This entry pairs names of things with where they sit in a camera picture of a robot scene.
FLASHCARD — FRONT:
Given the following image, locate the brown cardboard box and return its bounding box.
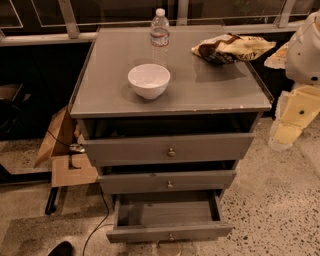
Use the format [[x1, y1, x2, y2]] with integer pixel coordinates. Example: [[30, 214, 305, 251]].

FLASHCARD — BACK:
[[34, 107, 98, 187]]

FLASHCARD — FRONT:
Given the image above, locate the white metal railing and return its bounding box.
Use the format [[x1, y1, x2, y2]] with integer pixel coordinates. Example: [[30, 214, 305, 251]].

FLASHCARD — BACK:
[[0, 0, 320, 44]]

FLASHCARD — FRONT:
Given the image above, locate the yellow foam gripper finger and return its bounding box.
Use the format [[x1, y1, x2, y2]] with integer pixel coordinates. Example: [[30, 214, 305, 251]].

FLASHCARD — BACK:
[[268, 83, 320, 151]]

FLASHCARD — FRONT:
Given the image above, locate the grey middle drawer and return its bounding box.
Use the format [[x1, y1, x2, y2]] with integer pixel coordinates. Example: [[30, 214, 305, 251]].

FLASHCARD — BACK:
[[98, 170, 236, 194]]

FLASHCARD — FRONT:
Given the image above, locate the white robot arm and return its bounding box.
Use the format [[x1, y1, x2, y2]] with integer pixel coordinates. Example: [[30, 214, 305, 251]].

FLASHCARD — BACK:
[[264, 10, 320, 151]]

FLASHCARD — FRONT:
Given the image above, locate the grey drawer cabinet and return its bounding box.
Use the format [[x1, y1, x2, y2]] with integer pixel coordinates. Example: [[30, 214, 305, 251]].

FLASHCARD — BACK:
[[68, 25, 275, 201]]

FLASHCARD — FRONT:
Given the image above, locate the grey drawer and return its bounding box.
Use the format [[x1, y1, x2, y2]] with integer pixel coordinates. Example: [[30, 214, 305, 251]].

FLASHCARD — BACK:
[[98, 170, 236, 194], [106, 191, 233, 243], [83, 133, 254, 166]]

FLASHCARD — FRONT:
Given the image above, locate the grey bottom drawer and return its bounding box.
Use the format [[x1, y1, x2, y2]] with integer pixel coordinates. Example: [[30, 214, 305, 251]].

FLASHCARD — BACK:
[[106, 191, 233, 243]]

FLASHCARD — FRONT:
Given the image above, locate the grey top drawer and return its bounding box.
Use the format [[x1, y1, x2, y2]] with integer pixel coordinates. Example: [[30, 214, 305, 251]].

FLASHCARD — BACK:
[[83, 133, 254, 166]]

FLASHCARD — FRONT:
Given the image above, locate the clear plastic water bottle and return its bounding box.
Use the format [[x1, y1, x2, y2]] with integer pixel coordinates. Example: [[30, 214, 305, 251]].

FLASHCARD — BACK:
[[150, 8, 170, 67]]

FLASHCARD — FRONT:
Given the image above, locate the black cable on floor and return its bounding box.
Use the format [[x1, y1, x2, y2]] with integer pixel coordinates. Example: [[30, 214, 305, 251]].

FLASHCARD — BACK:
[[46, 129, 111, 256]]

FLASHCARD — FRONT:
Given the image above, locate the black shoe tip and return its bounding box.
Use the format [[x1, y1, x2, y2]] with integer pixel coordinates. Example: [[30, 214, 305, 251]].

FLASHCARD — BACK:
[[48, 241, 73, 256]]

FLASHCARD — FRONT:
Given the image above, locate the white ceramic bowl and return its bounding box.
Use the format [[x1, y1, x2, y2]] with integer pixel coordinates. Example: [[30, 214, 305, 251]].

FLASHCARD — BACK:
[[128, 64, 171, 100]]

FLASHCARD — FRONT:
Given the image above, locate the yellow brown chip bag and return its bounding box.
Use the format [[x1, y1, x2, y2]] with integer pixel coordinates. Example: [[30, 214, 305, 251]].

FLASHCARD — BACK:
[[191, 33, 276, 65]]

